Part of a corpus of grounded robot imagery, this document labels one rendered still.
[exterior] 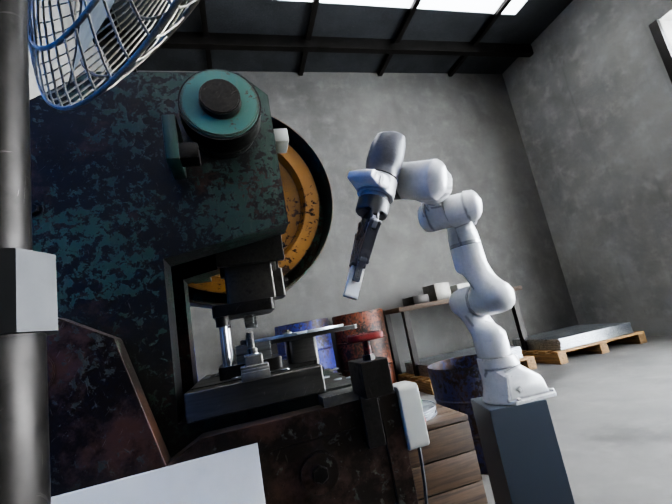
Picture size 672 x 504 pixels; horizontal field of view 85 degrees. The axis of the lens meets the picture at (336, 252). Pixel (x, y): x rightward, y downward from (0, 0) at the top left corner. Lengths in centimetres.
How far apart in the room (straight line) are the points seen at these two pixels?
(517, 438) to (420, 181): 85
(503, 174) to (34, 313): 616
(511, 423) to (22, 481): 125
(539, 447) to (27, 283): 133
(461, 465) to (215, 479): 108
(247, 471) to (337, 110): 505
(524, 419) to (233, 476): 88
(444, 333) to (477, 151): 280
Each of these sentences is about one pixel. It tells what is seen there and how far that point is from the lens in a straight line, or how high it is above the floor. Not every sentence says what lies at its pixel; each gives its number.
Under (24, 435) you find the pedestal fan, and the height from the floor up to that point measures 76.
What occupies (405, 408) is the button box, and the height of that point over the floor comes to 58.
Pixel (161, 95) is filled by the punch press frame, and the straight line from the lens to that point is 111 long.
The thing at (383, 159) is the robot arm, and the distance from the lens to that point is 88.
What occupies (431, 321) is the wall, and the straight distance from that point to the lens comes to 498.
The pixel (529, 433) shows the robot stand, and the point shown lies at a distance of 137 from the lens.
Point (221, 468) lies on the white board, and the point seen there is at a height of 56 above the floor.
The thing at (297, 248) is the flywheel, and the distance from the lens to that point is 148.
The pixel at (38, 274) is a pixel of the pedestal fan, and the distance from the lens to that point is 24.
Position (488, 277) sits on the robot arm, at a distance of 132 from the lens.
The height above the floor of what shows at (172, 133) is 126.
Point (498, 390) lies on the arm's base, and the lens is 136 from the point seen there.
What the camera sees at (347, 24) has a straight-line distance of 527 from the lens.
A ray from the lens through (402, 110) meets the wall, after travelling 588.
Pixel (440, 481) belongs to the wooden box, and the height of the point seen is 15.
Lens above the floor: 79
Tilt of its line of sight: 11 degrees up
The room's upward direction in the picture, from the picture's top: 10 degrees counter-clockwise
